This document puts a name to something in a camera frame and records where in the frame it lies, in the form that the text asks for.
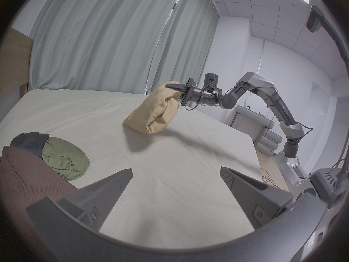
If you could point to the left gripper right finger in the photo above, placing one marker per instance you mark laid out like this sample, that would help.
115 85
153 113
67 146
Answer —
263 205

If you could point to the pale drawer cabinet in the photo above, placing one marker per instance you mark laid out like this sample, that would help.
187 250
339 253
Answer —
270 143

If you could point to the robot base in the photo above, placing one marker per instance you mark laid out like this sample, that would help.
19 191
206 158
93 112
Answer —
289 168

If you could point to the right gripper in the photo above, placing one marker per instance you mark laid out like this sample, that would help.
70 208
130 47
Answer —
196 95

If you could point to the bed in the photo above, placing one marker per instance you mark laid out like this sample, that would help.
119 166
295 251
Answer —
109 151

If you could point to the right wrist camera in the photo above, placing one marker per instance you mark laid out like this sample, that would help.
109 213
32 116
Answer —
211 79

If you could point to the brown garment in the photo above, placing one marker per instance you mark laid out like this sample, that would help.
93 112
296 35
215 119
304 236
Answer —
24 179

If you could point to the beige shorts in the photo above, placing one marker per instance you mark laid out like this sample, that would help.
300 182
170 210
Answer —
152 110

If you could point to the dark grey garment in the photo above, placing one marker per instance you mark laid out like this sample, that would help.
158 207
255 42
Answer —
27 143

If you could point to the grey-green curtain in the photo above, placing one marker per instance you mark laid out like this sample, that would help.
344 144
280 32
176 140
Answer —
190 42
95 37

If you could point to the green garment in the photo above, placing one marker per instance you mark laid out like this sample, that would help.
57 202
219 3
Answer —
66 160

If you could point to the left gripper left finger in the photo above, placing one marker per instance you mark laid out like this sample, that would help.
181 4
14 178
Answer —
81 206

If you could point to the round white mirror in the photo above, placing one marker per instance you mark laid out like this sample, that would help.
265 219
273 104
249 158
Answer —
252 102

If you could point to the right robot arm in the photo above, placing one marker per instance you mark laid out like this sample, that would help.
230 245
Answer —
256 80

